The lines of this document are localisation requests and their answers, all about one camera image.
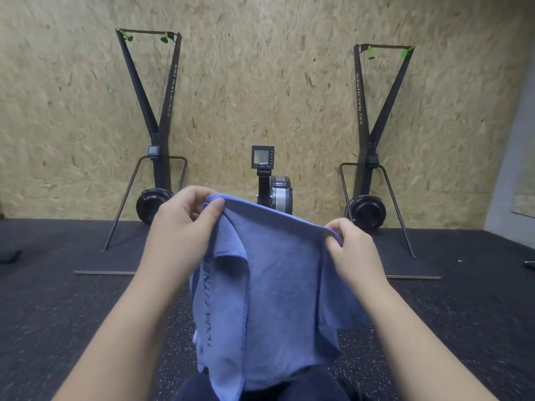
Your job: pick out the person's left thumb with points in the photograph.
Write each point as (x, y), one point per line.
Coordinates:
(210, 213)

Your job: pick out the person's right hand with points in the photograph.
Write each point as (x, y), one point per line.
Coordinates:
(355, 258)

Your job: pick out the black ski exercise machine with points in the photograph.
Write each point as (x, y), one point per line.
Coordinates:
(163, 121)
(368, 121)

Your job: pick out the blue microfibre towel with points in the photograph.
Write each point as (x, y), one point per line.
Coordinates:
(280, 288)

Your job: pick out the person's dark trousers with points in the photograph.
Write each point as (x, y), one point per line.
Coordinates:
(309, 386)

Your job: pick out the person's left forearm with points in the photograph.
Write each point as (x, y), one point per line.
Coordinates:
(121, 338)

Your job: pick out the black rowing machine with monitor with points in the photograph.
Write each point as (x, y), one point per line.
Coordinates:
(276, 192)

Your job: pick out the wall mirror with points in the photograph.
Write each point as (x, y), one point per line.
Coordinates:
(525, 162)

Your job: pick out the person's right forearm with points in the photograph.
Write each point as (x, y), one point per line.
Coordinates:
(413, 346)

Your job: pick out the small black object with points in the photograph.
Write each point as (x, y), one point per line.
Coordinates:
(530, 265)

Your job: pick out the person's right thumb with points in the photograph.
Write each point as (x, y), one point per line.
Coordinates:
(332, 248)

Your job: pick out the person's left hand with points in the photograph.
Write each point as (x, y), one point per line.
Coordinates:
(175, 238)

